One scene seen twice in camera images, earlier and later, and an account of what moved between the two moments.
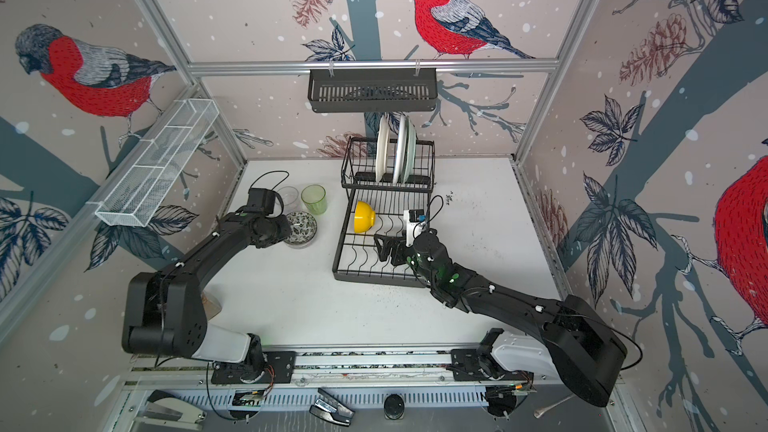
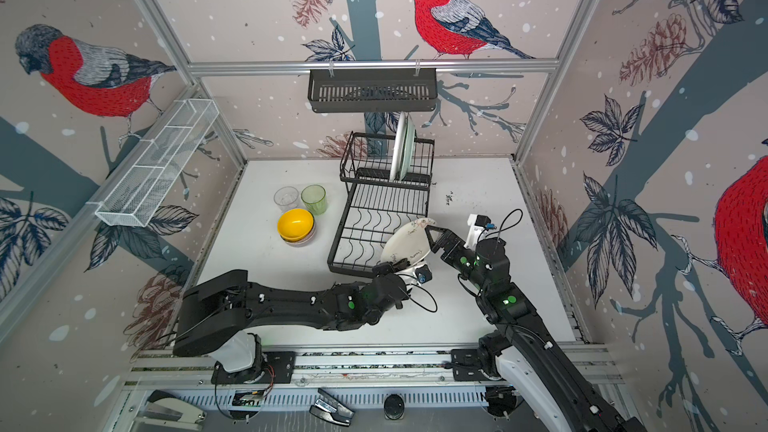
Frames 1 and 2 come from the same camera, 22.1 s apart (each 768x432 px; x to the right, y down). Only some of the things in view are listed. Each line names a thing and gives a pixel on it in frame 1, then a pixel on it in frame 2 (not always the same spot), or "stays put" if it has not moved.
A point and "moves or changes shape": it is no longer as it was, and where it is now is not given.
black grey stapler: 165,412 stays put
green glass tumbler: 314,198 stays put
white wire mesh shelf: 144,181 stays put
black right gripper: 400,258 -> 447,242
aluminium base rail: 424,376 stays put
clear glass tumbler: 290,197 stays put
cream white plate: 382,147 moves or changes shape
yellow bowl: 364,217 -> 295,224
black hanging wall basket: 372,90 stays put
